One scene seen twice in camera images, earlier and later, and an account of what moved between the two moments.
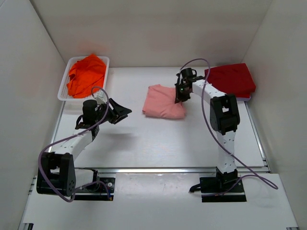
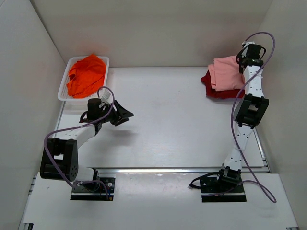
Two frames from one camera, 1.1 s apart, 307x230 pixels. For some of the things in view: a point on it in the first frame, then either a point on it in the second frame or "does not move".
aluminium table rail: (161, 170) does not move
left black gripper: (119, 110) does not move
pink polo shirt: (160, 102) to (225, 74)
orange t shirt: (85, 74) does not move
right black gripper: (180, 98) to (241, 58)
